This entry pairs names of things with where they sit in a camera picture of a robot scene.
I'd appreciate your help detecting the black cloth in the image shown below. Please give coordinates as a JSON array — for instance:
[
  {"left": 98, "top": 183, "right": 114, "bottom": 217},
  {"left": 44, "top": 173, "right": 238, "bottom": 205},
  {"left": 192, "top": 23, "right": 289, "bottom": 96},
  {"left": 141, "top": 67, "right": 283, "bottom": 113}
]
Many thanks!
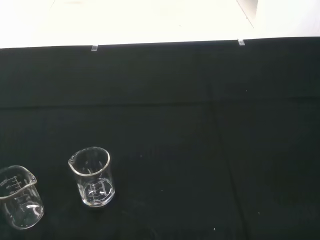
[{"left": 0, "top": 36, "right": 320, "bottom": 240}]

